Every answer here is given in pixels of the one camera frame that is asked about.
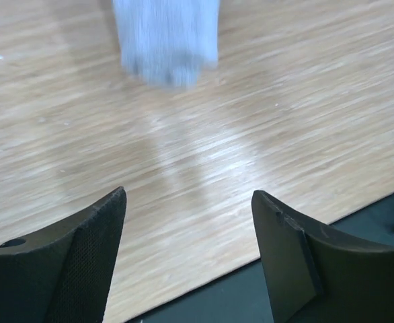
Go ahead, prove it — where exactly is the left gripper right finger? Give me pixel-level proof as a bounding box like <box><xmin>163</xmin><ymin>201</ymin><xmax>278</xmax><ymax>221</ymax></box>
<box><xmin>251</xmin><ymin>190</ymin><xmax>394</xmax><ymax>322</ymax></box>

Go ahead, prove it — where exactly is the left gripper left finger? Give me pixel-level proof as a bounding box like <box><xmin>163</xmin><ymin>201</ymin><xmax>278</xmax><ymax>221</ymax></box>
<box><xmin>0</xmin><ymin>187</ymin><xmax>127</xmax><ymax>323</ymax></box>

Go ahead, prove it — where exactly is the grey panda towel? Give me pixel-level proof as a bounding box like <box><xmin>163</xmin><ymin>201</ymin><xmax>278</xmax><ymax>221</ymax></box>
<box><xmin>112</xmin><ymin>0</ymin><xmax>220</xmax><ymax>87</ymax></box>

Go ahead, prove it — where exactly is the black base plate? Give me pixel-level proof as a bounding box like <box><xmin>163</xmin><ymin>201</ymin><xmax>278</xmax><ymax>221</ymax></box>
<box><xmin>136</xmin><ymin>191</ymin><xmax>394</xmax><ymax>322</ymax></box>

